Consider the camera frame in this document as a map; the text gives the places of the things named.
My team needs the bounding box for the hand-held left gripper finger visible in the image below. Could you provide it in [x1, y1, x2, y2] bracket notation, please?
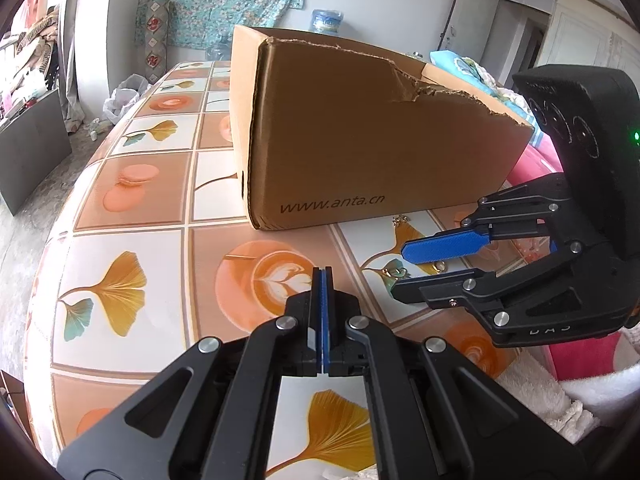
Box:
[322, 267, 588, 480]
[56, 266, 326, 480]

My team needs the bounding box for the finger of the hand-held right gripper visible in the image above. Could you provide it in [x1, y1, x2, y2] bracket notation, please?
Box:
[391, 241, 607, 312]
[402, 172, 572, 264]

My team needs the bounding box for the brown cardboard box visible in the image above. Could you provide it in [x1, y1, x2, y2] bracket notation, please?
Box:
[229, 25, 536, 232]

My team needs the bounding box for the pink floral blanket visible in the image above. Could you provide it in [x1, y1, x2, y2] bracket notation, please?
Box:
[507, 130, 640, 386]

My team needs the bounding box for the white wardrobe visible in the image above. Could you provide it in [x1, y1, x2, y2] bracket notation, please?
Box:
[537, 0, 640, 86]

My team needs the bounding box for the blue floral quilt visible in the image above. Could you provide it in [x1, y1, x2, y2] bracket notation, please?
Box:
[429, 50, 531, 116]

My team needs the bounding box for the white door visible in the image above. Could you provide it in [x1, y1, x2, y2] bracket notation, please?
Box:
[442, 0, 501, 53]

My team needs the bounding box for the patterned tablecloth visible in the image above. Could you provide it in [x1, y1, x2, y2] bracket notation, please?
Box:
[25, 60, 551, 480]

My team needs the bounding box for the blue-label water jug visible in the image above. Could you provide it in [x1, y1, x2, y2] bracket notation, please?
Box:
[311, 8, 346, 36]

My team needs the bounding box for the clear empty water jug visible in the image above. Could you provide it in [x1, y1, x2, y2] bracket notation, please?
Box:
[206, 30, 233, 61]

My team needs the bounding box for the white plastic bag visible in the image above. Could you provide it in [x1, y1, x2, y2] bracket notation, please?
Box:
[102, 74, 151, 125]

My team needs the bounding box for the rolled patterned mat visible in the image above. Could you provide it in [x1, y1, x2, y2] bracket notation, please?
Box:
[135, 0, 173, 83]

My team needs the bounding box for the grey cabinet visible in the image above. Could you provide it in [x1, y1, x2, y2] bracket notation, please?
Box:
[0, 89, 73, 216]

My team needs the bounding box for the grey curtain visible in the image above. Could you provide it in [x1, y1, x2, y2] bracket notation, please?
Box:
[55, 0, 83, 126]

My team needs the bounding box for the pile of blankets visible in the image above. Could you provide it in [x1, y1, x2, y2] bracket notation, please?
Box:
[0, 10, 61, 116]

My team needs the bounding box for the teal floral wall cloth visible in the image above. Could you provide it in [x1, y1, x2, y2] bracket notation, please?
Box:
[137, 0, 312, 51]

